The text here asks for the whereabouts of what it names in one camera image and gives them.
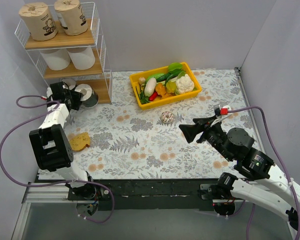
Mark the black roll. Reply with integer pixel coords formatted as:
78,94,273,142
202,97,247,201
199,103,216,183
61,78,77,91
74,84,99,108

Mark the white toilet paper roll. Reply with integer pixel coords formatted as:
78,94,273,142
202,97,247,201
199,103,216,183
40,48,71,71
66,46,96,70

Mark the brown paper roll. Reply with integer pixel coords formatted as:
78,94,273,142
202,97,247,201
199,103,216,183
54,0,88,36
18,2,58,42

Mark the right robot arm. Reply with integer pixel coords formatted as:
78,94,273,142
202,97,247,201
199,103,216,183
179,116,300,230

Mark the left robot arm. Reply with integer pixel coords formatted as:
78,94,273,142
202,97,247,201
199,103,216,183
29,82,97,200

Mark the white cauliflower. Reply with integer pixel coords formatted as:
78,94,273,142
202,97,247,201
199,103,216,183
175,74,195,95

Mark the toast bread slice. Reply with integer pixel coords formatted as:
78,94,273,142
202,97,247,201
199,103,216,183
69,132,91,152

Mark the orange yellow pepper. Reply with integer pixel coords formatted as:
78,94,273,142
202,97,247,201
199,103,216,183
155,83,167,97

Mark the red chili pepper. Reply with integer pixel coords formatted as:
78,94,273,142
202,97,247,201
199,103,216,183
148,91,158,102

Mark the green cucumber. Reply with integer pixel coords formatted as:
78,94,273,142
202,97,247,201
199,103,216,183
155,72,171,83

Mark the yellow plastic bin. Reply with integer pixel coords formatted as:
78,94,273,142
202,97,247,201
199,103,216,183
129,62,202,110

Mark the floral table mat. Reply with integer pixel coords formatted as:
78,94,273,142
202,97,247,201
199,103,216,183
64,69,246,180

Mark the green herb sprig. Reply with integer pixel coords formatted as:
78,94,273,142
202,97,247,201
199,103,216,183
136,84,152,105

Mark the green leafy vegetable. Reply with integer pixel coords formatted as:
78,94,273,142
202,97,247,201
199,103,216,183
168,62,183,73

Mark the white radish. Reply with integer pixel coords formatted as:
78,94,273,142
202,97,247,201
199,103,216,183
144,77,157,97

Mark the small mushroom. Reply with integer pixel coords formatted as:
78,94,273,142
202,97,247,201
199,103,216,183
138,77,146,85

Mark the white wire wooden shelf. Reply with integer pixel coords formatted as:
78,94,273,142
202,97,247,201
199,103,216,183
14,2,112,104

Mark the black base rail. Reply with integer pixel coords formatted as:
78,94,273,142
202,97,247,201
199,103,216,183
22,177,268,218

